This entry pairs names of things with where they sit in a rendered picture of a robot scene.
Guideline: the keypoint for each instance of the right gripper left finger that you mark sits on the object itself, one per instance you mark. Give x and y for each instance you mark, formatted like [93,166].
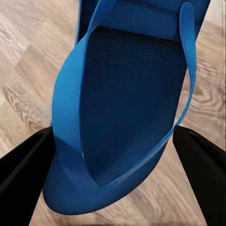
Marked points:
[23,172]

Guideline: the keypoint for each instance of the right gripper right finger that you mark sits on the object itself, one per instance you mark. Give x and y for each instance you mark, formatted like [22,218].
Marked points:
[205,167]

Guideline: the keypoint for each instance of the sandal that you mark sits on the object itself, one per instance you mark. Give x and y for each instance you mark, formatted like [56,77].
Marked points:
[116,96]

